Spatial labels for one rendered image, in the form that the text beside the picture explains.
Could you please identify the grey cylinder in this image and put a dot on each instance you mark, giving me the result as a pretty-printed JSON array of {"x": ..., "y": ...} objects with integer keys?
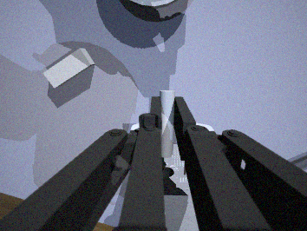
[{"x": 167, "y": 98}]

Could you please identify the grey tapered pin with dark head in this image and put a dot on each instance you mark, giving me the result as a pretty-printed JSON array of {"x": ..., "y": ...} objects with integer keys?
[{"x": 301, "y": 163}]

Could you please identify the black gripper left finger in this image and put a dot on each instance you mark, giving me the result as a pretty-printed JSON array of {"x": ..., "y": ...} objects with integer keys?
[{"x": 75, "y": 198}]

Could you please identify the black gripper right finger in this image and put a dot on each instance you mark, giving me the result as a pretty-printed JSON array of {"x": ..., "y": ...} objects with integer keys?
[{"x": 270, "y": 194}]

